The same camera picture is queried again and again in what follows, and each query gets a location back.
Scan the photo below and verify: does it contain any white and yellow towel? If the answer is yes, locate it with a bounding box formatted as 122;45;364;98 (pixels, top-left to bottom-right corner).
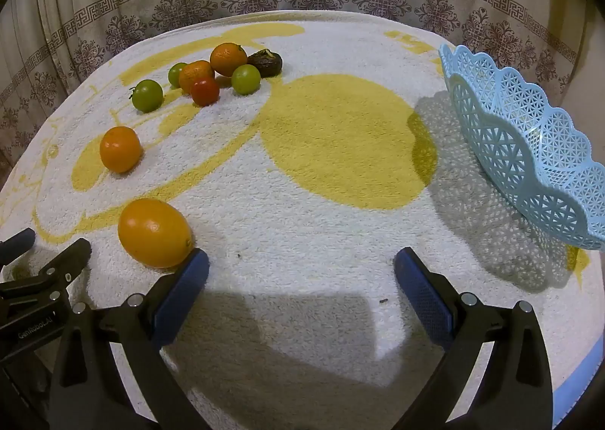
0;9;605;430

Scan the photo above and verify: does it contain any dark brown fruit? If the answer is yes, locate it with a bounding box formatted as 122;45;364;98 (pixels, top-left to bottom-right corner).
247;49;283;78

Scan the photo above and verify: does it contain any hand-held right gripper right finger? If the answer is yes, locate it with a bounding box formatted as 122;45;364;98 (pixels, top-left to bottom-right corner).
394;247;554;430

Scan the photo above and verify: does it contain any green tomato with stem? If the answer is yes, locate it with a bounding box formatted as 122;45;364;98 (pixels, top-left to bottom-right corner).
130;79;164;113

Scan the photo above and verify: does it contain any light blue table cover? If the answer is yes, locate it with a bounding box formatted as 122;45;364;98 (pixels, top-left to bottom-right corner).
553;331;605;430

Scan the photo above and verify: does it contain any large oval orange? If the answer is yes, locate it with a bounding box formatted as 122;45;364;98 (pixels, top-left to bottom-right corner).
117;198;194;269

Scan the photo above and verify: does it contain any light blue lattice basket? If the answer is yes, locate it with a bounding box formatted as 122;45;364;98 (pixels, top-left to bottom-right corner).
439;44;605;251

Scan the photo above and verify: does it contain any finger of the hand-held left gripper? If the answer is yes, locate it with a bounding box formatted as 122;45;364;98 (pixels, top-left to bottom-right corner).
0;229;37;266
0;238;92;304

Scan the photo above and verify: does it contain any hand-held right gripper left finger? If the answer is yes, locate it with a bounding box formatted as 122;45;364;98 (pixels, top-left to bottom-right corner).
47;248;211;430

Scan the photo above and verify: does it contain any round orange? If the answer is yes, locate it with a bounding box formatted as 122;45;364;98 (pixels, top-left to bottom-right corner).
99;126;143;174
178;60;216;95
210;43;248;78

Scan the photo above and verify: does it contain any red tomato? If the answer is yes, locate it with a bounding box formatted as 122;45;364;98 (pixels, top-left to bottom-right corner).
191;76;221;107

